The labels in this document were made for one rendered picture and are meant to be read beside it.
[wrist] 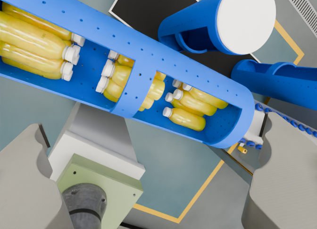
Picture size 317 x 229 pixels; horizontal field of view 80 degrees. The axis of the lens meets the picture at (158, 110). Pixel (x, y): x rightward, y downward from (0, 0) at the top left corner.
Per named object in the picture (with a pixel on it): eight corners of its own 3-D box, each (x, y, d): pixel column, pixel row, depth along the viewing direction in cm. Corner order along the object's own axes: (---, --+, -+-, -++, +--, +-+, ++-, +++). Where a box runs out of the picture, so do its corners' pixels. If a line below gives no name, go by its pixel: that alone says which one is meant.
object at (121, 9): (227, 106, 212) (235, 110, 198) (107, 14, 155) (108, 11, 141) (255, 66, 207) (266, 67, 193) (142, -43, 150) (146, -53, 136)
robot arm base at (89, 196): (95, 224, 66) (93, 252, 57) (49, 216, 60) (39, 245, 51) (114, 189, 64) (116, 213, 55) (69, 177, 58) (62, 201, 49)
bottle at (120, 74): (154, 102, 68) (103, 82, 61) (161, 83, 68) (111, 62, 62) (162, 101, 61) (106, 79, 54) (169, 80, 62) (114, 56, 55)
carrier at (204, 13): (158, 13, 151) (156, 51, 159) (221, -27, 71) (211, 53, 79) (191, 17, 159) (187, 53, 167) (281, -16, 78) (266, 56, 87)
